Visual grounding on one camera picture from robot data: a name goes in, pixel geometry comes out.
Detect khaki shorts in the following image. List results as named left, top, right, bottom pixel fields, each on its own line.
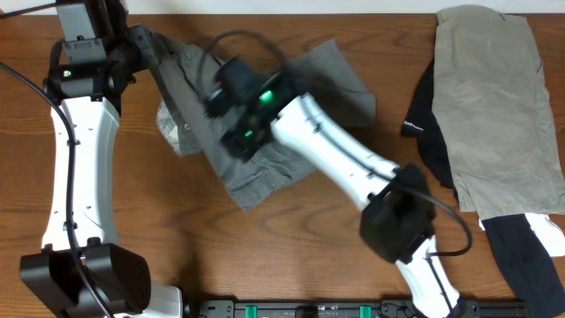
left=432, top=5, right=564, bottom=220

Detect dark navy garment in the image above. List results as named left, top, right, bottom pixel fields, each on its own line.
left=482, top=215, right=564, bottom=318

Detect white garment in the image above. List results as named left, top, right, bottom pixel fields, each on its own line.
left=478, top=213, right=564, bottom=261

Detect black garment with logo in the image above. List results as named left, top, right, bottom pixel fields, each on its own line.
left=401, top=59, right=458, bottom=199

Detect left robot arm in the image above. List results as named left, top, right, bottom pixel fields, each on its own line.
left=19, top=1, right=184, bottom=317

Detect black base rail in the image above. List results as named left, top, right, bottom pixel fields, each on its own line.
left=184, top=299, right=531, bottom=318

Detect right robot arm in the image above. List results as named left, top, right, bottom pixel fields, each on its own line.
left=207, top=73, right=463, bottom=317

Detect grey shorts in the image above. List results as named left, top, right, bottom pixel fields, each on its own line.
left=153, top=34, right=377, bottom=211

